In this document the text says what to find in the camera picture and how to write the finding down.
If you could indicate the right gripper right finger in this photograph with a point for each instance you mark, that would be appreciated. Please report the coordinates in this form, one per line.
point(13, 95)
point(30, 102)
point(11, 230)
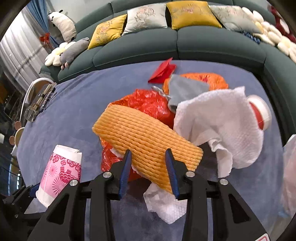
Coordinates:
point(171, 166)

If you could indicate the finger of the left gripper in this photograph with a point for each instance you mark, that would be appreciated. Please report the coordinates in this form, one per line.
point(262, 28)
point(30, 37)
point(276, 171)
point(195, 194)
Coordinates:
point(33, 190)

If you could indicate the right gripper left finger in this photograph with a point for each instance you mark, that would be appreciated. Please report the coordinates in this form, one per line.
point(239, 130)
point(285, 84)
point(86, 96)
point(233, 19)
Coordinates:
point(126, 164)

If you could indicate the orange foam net sleeve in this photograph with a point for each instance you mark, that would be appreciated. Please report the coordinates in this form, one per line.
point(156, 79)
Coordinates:
point(148, 139)

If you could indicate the pink patterned paper cup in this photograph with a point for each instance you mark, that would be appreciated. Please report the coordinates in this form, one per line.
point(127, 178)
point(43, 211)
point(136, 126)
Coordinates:
point(63, 166)

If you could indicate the white lined trash bin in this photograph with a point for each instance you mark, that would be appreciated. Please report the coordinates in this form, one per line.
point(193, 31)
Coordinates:
point(288, 188)

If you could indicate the white paper towel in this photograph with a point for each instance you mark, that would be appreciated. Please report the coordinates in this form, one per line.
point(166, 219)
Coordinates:
point(164, 204)
point(225, 120)

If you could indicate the red crinkled plastic bag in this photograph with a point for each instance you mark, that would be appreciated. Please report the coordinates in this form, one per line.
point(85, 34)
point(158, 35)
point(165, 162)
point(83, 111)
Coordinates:
point(146, 101)

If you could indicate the blue table cloth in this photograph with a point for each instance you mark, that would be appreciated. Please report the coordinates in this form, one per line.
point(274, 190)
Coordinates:
point(68, 121)

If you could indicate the grey paper piece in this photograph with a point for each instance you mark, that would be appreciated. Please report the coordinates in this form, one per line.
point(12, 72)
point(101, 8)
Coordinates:
point(182, 89)

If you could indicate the red paper envelope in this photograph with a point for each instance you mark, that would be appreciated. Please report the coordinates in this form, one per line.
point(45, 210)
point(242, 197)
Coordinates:
point(164, 71)

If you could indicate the white round chair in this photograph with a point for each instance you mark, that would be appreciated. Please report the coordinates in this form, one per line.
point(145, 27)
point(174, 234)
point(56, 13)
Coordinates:
point(40, 81)

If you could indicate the red white paper cup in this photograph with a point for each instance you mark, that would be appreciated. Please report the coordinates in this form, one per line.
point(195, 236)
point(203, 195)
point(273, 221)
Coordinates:
point(261, 110)

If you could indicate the grey plush toy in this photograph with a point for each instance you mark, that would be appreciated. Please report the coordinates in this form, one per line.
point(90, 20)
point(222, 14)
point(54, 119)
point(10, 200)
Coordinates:
point(67, 57)

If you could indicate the white flower pillow left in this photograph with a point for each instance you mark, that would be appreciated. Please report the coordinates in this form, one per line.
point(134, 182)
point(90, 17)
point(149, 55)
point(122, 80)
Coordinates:
point(54, 57)

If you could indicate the white flower pillow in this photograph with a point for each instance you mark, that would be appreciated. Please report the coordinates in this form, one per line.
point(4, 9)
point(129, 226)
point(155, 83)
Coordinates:
point(254, 15)
point(54, 57)
point(272, 36)

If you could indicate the left yellow cushion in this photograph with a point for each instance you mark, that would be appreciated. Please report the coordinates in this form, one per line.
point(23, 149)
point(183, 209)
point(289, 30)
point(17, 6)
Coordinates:
point(107, 31)

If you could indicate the yellow cushion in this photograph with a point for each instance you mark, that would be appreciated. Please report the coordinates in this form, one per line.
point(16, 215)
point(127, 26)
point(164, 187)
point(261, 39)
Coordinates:
point(107, 31)
point(191, 13)

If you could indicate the white sheer curtain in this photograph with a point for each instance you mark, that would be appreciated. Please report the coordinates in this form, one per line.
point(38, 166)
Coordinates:
point(22, 52)

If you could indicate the dark green sectional sofa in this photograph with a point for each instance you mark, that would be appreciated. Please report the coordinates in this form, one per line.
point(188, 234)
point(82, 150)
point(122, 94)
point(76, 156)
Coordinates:
point(274, 69)

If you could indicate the left grey embroidered cushion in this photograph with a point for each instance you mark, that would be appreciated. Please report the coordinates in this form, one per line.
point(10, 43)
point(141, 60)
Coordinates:
point(150, 16)

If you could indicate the grey embroidered cushion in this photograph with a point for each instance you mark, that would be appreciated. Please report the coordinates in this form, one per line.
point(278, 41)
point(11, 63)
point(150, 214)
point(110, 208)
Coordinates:
point(150, 16)
point(234, 18)

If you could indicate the blue knitted item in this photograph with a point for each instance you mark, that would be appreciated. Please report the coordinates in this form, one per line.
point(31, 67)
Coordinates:
point(247, 34)

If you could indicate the red curtain tie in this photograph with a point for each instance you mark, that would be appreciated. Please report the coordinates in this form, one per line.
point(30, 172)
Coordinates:
point(45, 40)

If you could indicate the right yellow cushion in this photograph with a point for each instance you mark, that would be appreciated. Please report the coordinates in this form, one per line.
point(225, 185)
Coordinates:
point(191, 13)

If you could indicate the white sheep plush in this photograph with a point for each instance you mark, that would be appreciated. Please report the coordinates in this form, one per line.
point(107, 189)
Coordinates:
point(64, 24)

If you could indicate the right grey embroidered cushion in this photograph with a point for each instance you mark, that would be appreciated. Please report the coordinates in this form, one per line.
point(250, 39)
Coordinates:
point(234, 18)

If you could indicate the white flower pillow right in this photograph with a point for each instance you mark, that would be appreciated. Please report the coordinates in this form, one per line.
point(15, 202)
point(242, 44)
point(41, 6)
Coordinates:
point(272, 36)

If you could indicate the red monkey plush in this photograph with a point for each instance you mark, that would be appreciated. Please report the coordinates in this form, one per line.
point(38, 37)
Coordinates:
point(281, 25)

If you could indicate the blue curtain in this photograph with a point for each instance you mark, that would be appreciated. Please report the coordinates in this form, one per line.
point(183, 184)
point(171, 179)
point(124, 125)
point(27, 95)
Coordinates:
point(38, 10)

